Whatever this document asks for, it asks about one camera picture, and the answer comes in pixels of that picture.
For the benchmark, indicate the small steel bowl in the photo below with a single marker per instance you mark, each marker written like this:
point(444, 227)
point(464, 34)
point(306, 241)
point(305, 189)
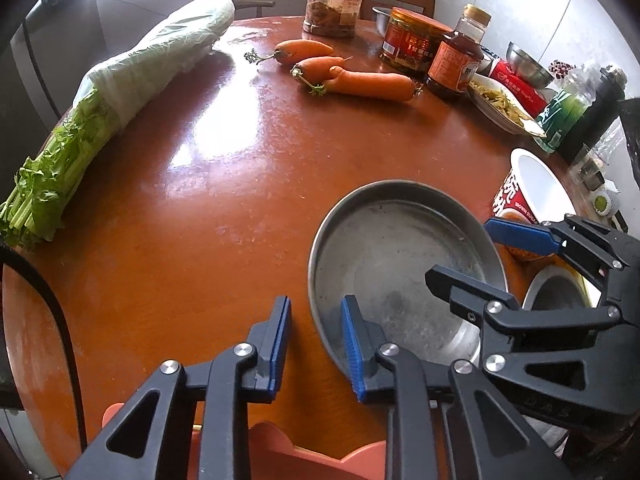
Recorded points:
point(530, 62)

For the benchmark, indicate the clear jar with black lid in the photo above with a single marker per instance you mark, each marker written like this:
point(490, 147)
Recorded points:
point(332, 10)

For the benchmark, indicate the black thermos flask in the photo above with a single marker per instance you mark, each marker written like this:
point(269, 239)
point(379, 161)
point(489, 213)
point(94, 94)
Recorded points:
point(595, 115)

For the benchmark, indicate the white dish of pickled vegetables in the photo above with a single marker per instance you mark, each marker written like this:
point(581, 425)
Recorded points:
point(505, 102)

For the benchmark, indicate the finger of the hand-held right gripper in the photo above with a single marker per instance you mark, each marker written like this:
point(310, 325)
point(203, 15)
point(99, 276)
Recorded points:
point(520, 235)
point(475, 292)

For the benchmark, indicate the brown sauce bottle orange cap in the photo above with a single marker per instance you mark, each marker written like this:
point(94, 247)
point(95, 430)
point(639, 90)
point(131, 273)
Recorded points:
point(452, 65)

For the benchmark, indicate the wide steel bowl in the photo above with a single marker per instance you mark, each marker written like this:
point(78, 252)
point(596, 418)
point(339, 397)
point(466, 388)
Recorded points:
point(555, 285)

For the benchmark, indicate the green drink bottle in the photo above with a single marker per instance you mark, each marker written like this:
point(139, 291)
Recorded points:
point(562, 115)

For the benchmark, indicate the grey refrigerator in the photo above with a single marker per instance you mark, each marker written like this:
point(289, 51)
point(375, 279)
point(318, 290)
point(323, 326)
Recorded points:
point(40, 60)

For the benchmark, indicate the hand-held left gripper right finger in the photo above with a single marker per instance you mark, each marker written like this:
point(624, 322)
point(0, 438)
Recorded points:
point(352, 350)

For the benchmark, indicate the dark wooden chair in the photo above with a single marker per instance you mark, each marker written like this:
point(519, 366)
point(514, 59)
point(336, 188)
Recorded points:
point(252, 6)

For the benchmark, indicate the celery bunch in plastic bag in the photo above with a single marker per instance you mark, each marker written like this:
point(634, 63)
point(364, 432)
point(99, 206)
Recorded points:
point(150, 60)

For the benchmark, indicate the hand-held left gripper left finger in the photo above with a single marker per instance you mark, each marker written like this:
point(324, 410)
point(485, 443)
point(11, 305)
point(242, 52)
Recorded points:
point(280, 345)

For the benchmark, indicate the orange carrot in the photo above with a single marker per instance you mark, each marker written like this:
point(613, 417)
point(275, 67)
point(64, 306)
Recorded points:
point(375, 85)
point(320, 67)
point(305, 50)

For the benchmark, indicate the pink bear-face plate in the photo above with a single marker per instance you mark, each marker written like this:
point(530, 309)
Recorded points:
point(285, 452)

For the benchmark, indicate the deep steel bowl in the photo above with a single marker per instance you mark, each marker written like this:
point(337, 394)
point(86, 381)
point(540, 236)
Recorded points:
point(381, 19)

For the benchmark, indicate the green fruit in foam net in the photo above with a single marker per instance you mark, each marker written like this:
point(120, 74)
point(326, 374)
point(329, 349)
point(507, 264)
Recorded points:
point(600, 202)

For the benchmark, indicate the round metal plate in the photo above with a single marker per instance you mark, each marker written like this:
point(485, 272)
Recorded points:
point(390, 260)

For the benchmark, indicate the red tissue box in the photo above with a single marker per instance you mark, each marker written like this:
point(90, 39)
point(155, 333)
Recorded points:
point(520, 87)

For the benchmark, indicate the red and white paper bowl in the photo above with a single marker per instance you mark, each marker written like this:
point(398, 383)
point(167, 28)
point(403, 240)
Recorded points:
point(537, 185)

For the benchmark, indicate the red-label jar with red lid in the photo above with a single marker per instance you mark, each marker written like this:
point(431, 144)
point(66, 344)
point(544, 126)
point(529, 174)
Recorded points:
point(410, 45)

